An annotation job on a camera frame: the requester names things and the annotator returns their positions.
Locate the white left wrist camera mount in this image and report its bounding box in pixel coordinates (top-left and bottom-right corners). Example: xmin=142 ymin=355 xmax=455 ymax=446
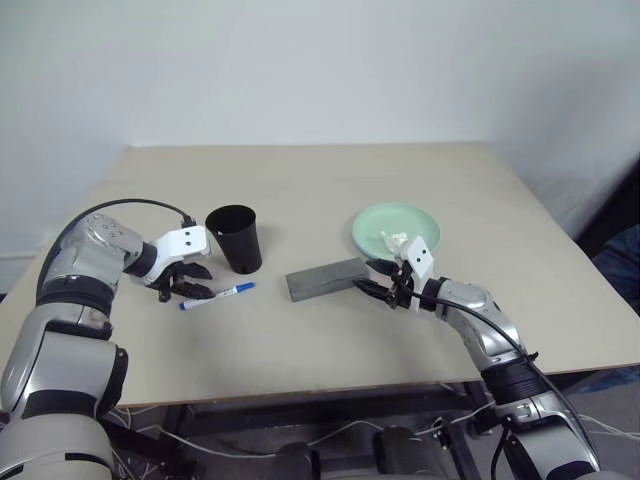
xmin=143 ymin=225 xmax=212 ymax=287

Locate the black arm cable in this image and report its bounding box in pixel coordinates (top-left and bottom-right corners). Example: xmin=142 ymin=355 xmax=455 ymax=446
xmin=413 ymin=293 xmax=603 ymax=464
xmin=63 ymin=198 xmax=197 ymax=227

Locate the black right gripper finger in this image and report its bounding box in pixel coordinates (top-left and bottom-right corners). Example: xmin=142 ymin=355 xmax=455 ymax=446
xmin=353 ymin=279 xmax=395 ymax=303
xmin=364 ymin=257 xmax=400 ymax=276

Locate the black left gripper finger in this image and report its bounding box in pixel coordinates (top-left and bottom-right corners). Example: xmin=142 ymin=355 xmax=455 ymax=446
xmin=172 ymin=281 xmax=217 ymax=300
xmin=177 ymin=260 xmax=213 ymax=281

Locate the black table frame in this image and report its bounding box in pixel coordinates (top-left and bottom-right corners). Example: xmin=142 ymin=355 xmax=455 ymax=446
xmin=102 ymin=377 xmax=506 ymax=480

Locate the dark blue jeans leg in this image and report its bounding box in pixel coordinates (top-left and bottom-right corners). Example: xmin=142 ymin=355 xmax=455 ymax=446
xmin=591 ymin=228 xmax=640 ymax=322

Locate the white tissue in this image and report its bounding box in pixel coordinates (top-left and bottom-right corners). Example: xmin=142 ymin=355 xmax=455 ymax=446
xmin=378 ymin=229 xmax=413 ymax=262

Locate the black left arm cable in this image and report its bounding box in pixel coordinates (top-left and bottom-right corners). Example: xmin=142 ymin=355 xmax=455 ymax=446
xmin=63 ymin=198 xmax=197 ymax=227

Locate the grey glasses case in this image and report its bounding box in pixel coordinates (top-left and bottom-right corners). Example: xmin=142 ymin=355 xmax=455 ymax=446
xmin=284 ymin=256 xmax=374 ymax=304

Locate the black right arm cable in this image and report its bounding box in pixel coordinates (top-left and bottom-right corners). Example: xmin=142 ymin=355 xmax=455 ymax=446
xmin=413 ymin=293 xmax=603 ymax=464

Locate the blue capped white marker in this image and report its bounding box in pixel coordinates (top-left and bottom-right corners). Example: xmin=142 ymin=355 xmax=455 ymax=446
xmin=178 ymin=281 xmax=258 ymax=313

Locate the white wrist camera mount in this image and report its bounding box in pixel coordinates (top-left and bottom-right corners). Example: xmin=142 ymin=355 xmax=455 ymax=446
xmin=143 ymin=225 xmax=212 ymax=287
xmin=399 ymin=236 xmax=437 ymax=312

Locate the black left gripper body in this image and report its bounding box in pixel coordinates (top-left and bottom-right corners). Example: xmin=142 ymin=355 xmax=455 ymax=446
xmin=157 ymin=259 xmax=190 ymax=304

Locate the green plate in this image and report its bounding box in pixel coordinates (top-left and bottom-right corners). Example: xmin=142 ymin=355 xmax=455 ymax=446
xmin=350 ymin=200 xmax=443 ymax=262

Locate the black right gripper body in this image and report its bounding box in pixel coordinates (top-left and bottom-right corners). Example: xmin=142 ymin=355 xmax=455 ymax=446
xmin=385 ymin=260 xmax=419 ymax=310

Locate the black plastic cup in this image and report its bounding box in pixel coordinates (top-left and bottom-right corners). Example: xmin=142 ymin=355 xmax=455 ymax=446
xmin=204 ymin=204 xmax=265 ymax=276

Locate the thin white wire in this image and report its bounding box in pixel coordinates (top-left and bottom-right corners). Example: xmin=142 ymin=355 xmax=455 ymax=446
xmin=164 ymin=417 xmax=444 ymax=459

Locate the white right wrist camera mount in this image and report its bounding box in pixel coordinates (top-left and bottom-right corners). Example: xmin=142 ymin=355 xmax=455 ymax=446
xmin=399 ymin=236 xmax=437 ymax=312

